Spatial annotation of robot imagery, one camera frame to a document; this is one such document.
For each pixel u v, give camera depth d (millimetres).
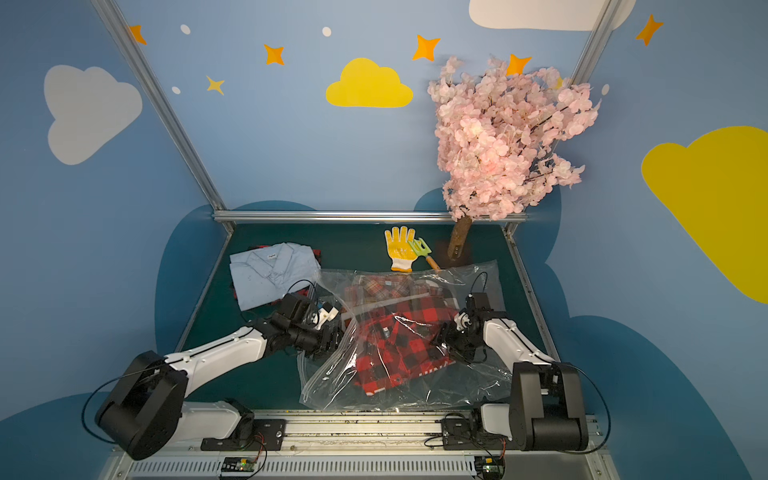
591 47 750
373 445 734
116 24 704
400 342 861
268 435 736
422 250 1148
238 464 718
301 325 726
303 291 984
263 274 1000
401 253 1139
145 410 416
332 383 746
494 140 617
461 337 769
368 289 957
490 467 729
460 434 745
